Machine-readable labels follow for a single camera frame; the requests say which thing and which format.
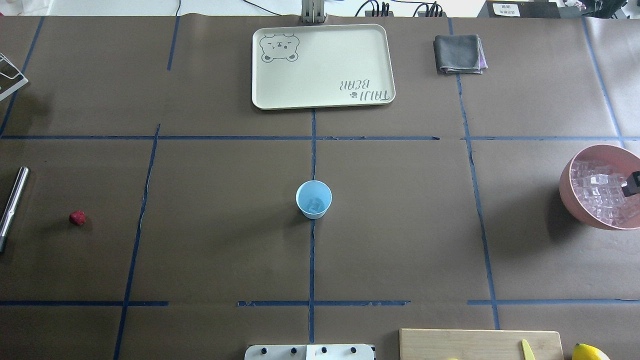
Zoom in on yellow plastic knife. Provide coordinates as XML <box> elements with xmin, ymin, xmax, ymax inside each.
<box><xmin>521</xmin><ymin>339</ymin><xmax>536</xmax><ymax>360</ymax></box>

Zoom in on pink bowl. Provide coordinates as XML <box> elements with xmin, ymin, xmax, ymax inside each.
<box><xmin>558</xmin><ymin>144</ymin><xmax>639</xmax><ymax>231</ymax></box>

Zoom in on grey folded cloth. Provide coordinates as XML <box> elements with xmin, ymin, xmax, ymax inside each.
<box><xmin>433</xmin><ymin>34</ymin><xmax>489</xmax><ymax>75</ymax></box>

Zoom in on cream bear serving tray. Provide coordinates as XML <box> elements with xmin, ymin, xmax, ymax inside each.
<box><xmin>251</xmin><ymin>23</ymin><xmax>396</xmax><ymax>110</ymax></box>

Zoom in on aluminium frame post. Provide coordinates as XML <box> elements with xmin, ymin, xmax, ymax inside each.
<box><xmin>301</xmin><ymin>0</ymin><xmax>327</xmax><ymax>24</ymax></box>

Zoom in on red strawberry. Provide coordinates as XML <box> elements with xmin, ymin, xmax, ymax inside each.
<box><xmin>68</xmin><ymin>210</ymin><xmax>87</xmax><ymax>226</ymax></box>

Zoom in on bamboo cutting board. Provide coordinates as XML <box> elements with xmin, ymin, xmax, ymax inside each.
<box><xmin>398</xmin><ymin>328</ymin><xmax>564</xmax><ymax>360</ymax></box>

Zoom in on orange black power strip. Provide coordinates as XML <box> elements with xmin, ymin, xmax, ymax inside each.
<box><xmin>354</xmin><ymin>0</ymin><xmax>447</xmax><ymax>18</ymax></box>

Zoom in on light blue plastic cup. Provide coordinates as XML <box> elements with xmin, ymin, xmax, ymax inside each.
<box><xmin>295</xmin><ymin>180</ymin><xmax>333</xmax><ymax>220</ymax></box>

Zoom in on black box with label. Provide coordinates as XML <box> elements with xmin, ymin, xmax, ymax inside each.
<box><xmin>477</xmin><ymin>0</ymin><xmax>561</xmax><ymax>19</ymax></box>

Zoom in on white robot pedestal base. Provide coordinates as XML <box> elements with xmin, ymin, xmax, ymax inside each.
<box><xmin>244</xmin><ymin>343</ymin><xmax>377</xmax><ymax>360</ymax></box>

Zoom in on yellow lemon lower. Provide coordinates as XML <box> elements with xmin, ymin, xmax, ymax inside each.
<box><xmin>571</xmin><ymin>342</ymin><xmax>610</xmax><ymax>360</ymax></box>

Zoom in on metal cup rack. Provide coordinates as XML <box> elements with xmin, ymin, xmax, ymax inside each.
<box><xmin>0</xmin><ymin>52</ymin><xmax>29</xmax><ymax>101</ymax></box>

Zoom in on clear ice cubes pile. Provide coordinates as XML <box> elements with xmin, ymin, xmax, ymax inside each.
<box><xmin>570</xmin><ymin>161</ymin><xmax>640</xmax><ymax>227</ymax></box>

